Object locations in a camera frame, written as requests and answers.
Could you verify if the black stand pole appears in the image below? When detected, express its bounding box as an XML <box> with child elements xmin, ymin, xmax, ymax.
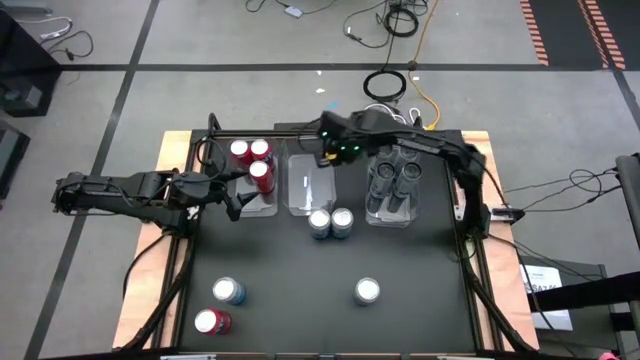
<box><xmin>614</xmin><ymin>153</ymin><xmax>640</xmax><ymax>251</ymax></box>

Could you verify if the dark equipment case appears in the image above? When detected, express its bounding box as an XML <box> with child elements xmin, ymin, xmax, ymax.
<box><xmin>0</xmin><ymin>119</ymin><xmax>31</xmax><ymax>201</ymax></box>

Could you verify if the red Fanta soda can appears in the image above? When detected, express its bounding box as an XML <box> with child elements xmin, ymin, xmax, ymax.
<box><xmin>229</xmin><ymin>139</ymin><xmax>253</xmax><ymax>169</ymax></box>
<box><xmin>193</xmin><ymin>307</ymin><xmax>233</xmax><ymax>337</ymax></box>
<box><xmin>248</xmin><ymin>159</ymin><xmax>277</xmax><ymax>196</ymax></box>
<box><xmin>249</xmin><ymin>138</ymin><xmax>275</xmax><ymax>166</ymax></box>

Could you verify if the white paper sheet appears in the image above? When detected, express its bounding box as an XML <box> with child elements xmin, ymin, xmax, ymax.
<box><xmin>519</xmin><ymin>263</ymin><xmax>574</xmax><ymax>332</ymax></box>

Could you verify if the black adapter cable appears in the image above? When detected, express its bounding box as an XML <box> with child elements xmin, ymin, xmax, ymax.
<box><xmin>243</xmin><ymin>0</ymin><xmax>346</xmax><ymax>16</ymax></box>

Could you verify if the clear plastic bin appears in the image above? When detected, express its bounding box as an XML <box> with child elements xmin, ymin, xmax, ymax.
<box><xmin>227</xmin><ymin>138</ymin><xmax>280</xmax><ymax>219</ymax></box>
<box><xmin>282</xmin><ymin>142</ymin><xmax>337</xmax><ymax>218</ymax></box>
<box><xmin>363</xmin><ymin>144</ymin><xmax>420</xmax><ymax>230</ymax></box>

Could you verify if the white floor cable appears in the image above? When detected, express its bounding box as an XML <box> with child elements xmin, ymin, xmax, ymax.
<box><xmin>14</xmin><ymin>15</ymin><xmax>74</xmax><ymax>41</ymax></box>

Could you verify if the black box device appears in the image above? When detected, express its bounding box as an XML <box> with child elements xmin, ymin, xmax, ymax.
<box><xmin>489</xmin><ymin>207</ymin><xmax>526</xmax><ymax>224</ymax></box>

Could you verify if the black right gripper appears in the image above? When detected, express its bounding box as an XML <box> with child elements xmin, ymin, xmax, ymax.
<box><xmin>315</xmin><ymin>110</ymin><xmax>369</xmax><ymax>169</ymax></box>

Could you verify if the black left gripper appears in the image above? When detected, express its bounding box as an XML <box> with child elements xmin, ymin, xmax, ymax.
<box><xmin>172</xmin><ymin>164</ymin><xmax>262</xmax><ymax>223</ymax></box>

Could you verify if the white cable bundle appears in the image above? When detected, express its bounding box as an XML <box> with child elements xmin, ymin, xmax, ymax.
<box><xmin>364</xmin><ymin>102</ymin><xmax>424</xmax><ymax>126</ymax></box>

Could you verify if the coiled black floor cable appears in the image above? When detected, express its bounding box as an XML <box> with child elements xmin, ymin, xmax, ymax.
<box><xmin>382</xmin><ymin>5</ymin><xmax>420</xmax><ymax>39</ymax></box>
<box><xmin>362</xmin><ymin>68</ymin><xmax>408</xmax><ymax>104</ymax></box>

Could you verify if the black cabinet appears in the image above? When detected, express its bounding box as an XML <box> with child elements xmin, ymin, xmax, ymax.
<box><xmin>0</xmin><ymin>9</ymin><xmax>64</xmax><ymax>119</ymax></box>

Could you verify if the black cable bundle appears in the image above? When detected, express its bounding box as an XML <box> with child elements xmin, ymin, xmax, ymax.
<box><xmin>492</xmin><ymin>167</ymin><xmax>624</xmax><ymax>214</ymax></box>

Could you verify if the white and blue soda can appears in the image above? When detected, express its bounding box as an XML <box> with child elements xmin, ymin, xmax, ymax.
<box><xmin>211</xmin><ymin>276</ymin><xmax>248</xmax><ymax>306</ymax></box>
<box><xmin>353</xmin><ymin>276</ymin><xmax>382</xmax><ymax>307</ymax></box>
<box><xmin>307</xmin><ymin>208</ymin><xmax>332</xmax><ymax>241</ymax></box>
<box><xmin>330</xmin><ymin>207</ymin><xmax>355</xmax><ymax>240</ymax></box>

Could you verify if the black cart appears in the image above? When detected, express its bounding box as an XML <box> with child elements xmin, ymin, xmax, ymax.
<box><xmin>519</xmin><ymin>257</ymin><xmax>640</xmax><ymax>360</ymax></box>

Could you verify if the black orange-edged floor mat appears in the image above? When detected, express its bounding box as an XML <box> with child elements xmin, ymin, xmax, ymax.
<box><xmin>518</xmin><ymin>0</ymin><xmax>640</xmax><ymax>71</ymax></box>

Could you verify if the yellow floor cable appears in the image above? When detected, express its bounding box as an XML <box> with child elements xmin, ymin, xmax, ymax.
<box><xmin>407</xmin><ymin>0</ymin><xmax>442</xmax><ymax>130</ymax></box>

